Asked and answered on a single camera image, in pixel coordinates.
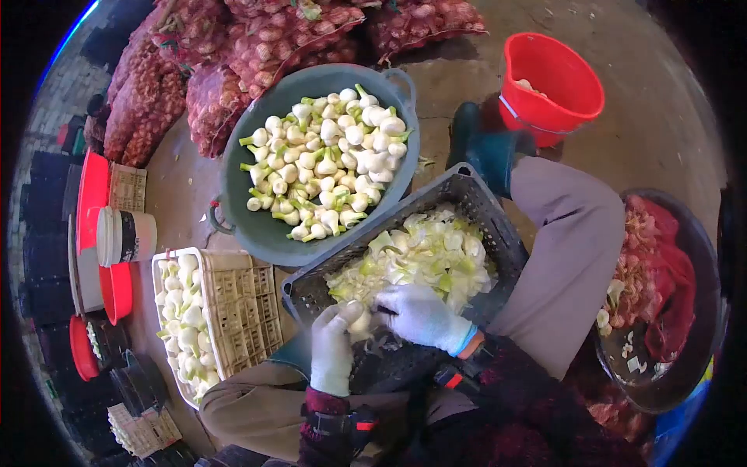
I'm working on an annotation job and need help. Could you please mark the person's right hand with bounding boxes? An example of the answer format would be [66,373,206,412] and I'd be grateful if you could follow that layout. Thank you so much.
[373,284,479,357]

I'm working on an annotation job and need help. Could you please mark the person's left hand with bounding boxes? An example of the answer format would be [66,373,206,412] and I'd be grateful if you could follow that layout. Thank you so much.
[309,300,366,399]

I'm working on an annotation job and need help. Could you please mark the person's right fingers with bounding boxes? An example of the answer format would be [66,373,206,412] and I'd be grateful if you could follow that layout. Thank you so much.
[373,286,418,330]

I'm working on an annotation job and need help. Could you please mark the person's left fingers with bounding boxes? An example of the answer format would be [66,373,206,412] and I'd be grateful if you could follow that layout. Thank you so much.
[318,300,366,330]

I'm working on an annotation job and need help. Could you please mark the white peeled onion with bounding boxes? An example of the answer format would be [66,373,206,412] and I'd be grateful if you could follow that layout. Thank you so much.
[344,304,378,343]

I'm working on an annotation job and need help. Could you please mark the pile of onion peels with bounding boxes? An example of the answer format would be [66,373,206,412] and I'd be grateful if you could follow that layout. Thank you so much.
[326,204,497,319]

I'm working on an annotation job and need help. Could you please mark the black wrist band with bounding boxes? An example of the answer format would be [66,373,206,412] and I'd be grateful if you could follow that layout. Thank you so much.
[433,343,498,393]
[300,404,380,451]

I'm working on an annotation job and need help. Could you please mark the empty cream plastic crate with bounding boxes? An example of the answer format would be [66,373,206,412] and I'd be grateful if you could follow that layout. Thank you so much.
[198,250,285,379]

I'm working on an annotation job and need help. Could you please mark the grey-green plastic basin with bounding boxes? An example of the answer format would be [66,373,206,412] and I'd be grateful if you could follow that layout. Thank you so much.
[209,63,422,268]

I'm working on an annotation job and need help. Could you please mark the grey plastic crate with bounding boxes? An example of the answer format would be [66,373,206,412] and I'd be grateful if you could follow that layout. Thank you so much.
[281,162,531,395]

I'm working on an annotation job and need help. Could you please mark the heap of peeled onions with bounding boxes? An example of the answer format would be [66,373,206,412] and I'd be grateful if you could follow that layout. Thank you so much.
[239,83,413,243]

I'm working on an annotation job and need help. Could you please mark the person's legs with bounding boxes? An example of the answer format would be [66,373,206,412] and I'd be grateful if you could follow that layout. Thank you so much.
[198,102,628,465]

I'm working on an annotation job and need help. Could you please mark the person's body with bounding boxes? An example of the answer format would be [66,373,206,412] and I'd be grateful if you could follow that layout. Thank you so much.
[350,403,649,467]

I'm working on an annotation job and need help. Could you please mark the black plastic crate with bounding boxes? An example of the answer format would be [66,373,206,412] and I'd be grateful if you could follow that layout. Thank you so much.
[108,349,170,416]

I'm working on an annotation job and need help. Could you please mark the white tub with black label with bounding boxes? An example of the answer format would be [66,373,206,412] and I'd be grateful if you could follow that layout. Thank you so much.
[96,206,158,268]

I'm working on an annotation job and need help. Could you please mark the cream crate with small onions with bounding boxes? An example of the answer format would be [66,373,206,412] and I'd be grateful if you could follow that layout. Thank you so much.
[107,403,183,460]

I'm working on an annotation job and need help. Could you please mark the small cream plastic crate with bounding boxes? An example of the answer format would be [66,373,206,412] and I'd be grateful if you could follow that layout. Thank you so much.
[108,162,148,214]

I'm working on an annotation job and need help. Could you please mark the pile of red mesh sacks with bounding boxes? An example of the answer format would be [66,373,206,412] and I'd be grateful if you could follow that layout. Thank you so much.
[102,0,488,169]

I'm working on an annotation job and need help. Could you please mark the red plastic bucket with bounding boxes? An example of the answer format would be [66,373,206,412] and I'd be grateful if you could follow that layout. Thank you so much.
[498,32,606,148]

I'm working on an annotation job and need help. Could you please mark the open red mesh sack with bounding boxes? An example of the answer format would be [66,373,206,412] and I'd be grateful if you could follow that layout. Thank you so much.
[607,195,698,363]

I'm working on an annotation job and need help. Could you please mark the large red plastic bowl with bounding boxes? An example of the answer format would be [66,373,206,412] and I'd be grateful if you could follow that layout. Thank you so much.
[75,148,112,256]

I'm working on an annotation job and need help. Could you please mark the black round basin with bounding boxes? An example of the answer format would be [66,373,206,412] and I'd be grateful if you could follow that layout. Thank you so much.
[594,188,724,414]

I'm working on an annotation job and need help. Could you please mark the stack of black crates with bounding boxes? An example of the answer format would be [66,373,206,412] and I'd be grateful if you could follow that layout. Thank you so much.
[18,151,79,404]

